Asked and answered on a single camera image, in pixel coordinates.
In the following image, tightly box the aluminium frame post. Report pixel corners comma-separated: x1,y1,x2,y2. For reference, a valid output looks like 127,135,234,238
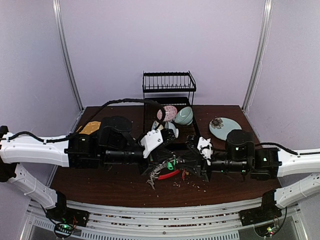
242,0,274,114
51,0,84,112

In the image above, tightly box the blue yellow patterned bowl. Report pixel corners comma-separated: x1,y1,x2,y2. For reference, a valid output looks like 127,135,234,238
151,120,164,131

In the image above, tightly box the left aluminium frame post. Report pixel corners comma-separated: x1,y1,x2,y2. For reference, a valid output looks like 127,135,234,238
51,0,84,112

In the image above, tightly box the green tag key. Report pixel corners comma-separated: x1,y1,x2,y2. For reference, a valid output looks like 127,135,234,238
167,161,175,171

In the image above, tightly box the black wire dish rack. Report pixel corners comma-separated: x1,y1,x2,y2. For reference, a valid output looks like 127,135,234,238
142,71,200,151

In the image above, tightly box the yellow dotted plate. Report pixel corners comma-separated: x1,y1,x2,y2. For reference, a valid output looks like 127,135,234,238
79,121,101,135

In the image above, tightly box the pink patterned bowl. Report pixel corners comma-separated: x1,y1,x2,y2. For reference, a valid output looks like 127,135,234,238
163,105,178,122

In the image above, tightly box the red tag key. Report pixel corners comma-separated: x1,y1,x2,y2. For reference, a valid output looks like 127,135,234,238
181,168,189,181

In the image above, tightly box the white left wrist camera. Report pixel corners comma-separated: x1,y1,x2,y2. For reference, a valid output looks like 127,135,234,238
139,129,163,159

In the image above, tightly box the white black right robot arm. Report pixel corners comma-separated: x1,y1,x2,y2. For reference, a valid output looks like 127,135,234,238
174,129,320,221

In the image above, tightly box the large grey red keyring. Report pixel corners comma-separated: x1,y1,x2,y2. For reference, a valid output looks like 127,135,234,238
146,156,180,190

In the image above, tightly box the green celadon bowl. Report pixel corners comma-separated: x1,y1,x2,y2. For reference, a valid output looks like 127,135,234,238
174,106,194,126

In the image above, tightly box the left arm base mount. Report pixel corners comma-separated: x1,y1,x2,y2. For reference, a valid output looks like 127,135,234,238
44,207,90,239

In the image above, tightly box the light blue flower plate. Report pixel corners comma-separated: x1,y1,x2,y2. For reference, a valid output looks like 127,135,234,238
209,117,242,141

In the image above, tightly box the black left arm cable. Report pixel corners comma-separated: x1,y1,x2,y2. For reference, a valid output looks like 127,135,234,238
0,98,166,146

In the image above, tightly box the grey blue ribbed bowl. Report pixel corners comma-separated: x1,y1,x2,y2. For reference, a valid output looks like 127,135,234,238
164,121,179,139

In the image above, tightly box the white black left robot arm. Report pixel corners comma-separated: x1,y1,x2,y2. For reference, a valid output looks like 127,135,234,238
0,116,177,222

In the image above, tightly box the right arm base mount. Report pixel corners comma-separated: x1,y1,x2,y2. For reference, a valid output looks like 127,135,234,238
238,206,287,239

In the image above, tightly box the right aluminium frame post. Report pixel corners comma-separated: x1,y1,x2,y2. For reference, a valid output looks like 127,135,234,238
242,0,274,114

